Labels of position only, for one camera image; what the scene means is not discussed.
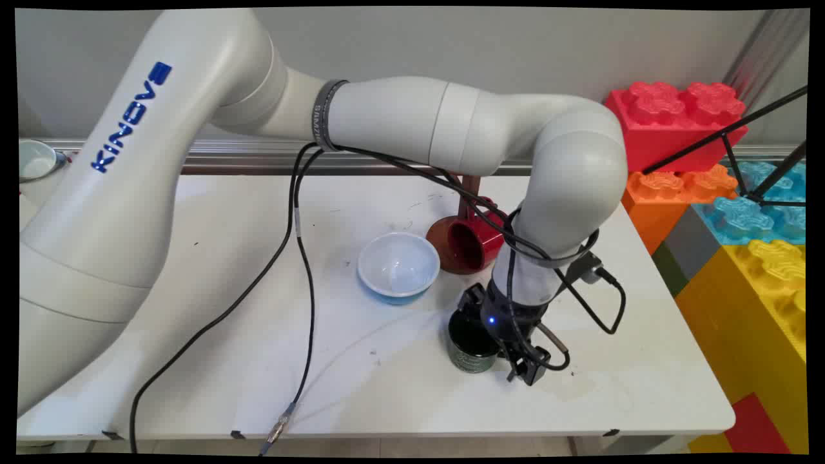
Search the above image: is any black tripod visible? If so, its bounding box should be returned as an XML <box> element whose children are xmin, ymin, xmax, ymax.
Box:
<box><xmin>643</xmin><ymin>86</ymin><xmax>808</xmax><ymax>208</ymax></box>

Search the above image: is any light blue giant toy brick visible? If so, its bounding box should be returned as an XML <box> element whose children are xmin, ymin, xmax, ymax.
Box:
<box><xmin>693</xmin><ymin>161</ymin><xmax>807</xmax><ymax>246</ymax></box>

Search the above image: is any plain black cable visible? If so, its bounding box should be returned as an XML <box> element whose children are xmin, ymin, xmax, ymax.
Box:
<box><xmin>129</xmin><ymin>143</ymin><xmax>627</xmax><ymax>455</ymax></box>

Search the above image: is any black cable with metal connector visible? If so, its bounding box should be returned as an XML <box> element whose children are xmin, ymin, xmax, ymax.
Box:
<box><xmin>258</xmin><ymin>143</ymin><xmax>572</xmax><ymax>457</ymax></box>

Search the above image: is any yellow giant toy brick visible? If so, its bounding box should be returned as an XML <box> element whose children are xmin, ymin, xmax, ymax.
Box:
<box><xmin>674</xmin><ymin>240</ymin><xmax>808</xmax><ymax>455</ymax></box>

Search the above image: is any dark green giant toy brick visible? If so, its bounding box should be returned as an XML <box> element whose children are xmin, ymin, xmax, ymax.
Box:
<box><xmin>651</xmin><ymin>242</ymin><xmax>690</xmax><ymax>298</ymax></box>

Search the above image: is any white cup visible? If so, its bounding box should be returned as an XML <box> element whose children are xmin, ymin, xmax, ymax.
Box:
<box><xmin>19</xmin><ymin>139</ymin><xmax>69</xmax><ymax>182</ymax></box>

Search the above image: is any dark green enamel mug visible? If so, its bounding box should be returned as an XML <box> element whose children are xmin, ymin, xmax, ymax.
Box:
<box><xmin>448</xmin><ymin>308</ymin><xmax>501</xmax><ymax>374</ymax></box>

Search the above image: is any small red toy brick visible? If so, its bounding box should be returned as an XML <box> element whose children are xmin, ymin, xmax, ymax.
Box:
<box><xmin>724</xmin><ymin>393</ymin><xmax>791</xmax><ymax>455</ymax></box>

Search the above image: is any black velcro cable strap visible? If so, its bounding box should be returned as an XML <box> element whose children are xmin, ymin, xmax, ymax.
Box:
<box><xmin>506</xmin><ymin>226</ymin><xmax>601</xmax><ymax>269</ymax></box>
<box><xmin>313</xmin><ymin>79</ymin><xmax>349</xmax><ymax>153</ymax></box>

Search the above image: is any blue and white bowl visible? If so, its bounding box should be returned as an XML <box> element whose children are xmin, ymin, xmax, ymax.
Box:
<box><xmin>358</xmin><ymin>232</ymin><xmax>442</xmax><ymax>306</ymax></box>

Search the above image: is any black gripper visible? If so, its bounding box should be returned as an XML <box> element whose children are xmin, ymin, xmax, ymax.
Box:
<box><xmin>480</xmin><ymin>282</ymin><xmax>553</xmax><ymax>387</ymax></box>

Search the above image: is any red ceramic mug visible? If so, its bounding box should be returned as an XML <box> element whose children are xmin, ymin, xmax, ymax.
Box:
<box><xmin>447</xmin><ymin>197</ymin><xmax>506</xmax><ymax>272</ymax></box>

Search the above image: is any grey giant toy brick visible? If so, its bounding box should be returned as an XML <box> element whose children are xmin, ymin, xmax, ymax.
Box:
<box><xmin>663</xmin><ymin>206</ymin><xmax>724</xmax><ymax>282</ymax></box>

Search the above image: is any orange giant toy brick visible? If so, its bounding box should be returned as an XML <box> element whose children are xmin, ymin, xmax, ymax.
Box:
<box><xmin>620</xmin><ymin>164</ymin><xmax>739</xmax><ymax>256</ymax></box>

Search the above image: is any brown wooden mug tree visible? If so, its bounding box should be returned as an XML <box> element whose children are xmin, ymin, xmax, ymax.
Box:
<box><xmin>425</xmin><ymin>175</ymin><xmax>498</xmax><ymax>276</ymax></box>

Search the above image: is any red giant toy brick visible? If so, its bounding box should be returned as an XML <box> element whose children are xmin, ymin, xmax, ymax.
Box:
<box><xmin>604</xmin><ymin>81</ymin><xmax>749</xmax><ymax>174</ymax></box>

